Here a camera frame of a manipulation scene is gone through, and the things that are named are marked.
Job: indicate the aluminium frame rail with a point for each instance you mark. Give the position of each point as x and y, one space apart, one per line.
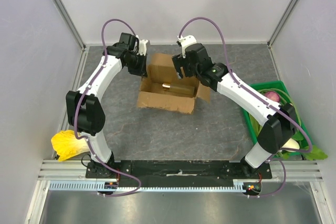
292 170

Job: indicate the brown cardboard express box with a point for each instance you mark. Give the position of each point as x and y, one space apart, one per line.
161 70

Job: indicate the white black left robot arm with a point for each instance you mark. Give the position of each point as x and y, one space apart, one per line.
84 109

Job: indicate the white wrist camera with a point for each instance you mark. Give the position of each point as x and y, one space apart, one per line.
143 45
186 41

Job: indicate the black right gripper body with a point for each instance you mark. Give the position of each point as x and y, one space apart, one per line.
178 63

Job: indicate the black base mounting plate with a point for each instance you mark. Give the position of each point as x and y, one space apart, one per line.
223 169

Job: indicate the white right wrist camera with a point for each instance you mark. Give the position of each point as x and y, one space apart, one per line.
186 41

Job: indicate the gold capped amber bottle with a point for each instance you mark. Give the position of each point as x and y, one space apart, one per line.
178 89

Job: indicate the slotted cable duct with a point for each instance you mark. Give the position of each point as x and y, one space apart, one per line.
67 185

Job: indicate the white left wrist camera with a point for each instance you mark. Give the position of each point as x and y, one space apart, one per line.
143 45

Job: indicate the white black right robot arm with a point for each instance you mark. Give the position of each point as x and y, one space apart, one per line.
276 120

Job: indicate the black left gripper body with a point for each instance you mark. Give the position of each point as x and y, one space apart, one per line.
137 64

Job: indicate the yellow napa cabbage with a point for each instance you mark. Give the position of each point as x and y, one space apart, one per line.
67 146

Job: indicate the purple onion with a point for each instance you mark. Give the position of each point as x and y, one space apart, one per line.
272 95

